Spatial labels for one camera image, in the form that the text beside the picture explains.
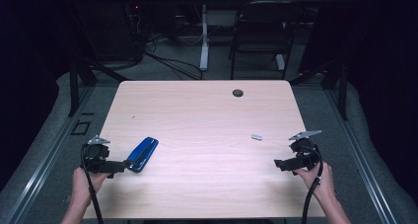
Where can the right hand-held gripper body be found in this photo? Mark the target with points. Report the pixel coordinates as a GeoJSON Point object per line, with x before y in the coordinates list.
{"type": "Point", "coordinates": [305, 155]}

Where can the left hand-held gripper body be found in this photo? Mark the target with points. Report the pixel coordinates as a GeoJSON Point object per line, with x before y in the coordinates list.
{"type": "Point", "coordinates": [98, 166]}

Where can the blue stapler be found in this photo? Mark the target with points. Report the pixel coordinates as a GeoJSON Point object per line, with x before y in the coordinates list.
{"type": "Point", "coordinates": [143, 154]}

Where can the person's left hand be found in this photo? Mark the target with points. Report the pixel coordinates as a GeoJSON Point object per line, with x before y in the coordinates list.
{"type": "Point", "coordinates": [83, 184]}

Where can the person's right hand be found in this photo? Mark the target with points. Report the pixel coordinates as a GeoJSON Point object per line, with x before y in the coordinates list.
{"type": "Point", "coordinates": [320, 183]}

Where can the silver staple strip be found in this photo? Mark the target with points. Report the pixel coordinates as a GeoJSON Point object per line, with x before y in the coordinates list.
{"type": "Point", "coordinates": [256, 137]}

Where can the black metal stand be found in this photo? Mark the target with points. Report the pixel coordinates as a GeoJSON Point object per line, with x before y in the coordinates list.
{"type": "Point", "coordinates": [341, 92]}
{"type": "Point", "coordinates": [82, 79]}

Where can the black round table grommet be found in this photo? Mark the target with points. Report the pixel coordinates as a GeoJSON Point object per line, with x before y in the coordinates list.
{"type": "Point", "coordinates": [237, 93]}

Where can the black folding chair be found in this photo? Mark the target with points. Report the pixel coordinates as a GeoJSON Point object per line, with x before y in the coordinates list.
{"type": "Point", "coordinates": [263, 33]}

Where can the white background desk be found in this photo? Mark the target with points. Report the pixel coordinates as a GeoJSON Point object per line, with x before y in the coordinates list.
{"type": "Point", "coordinates": [204, 36]}

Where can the aluminium floor rail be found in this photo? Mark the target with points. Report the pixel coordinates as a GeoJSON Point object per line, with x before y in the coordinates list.
{"type": "Point", "coordinates": [36, 181]}
{"type": "Point", "coordinates": [364, 171]}

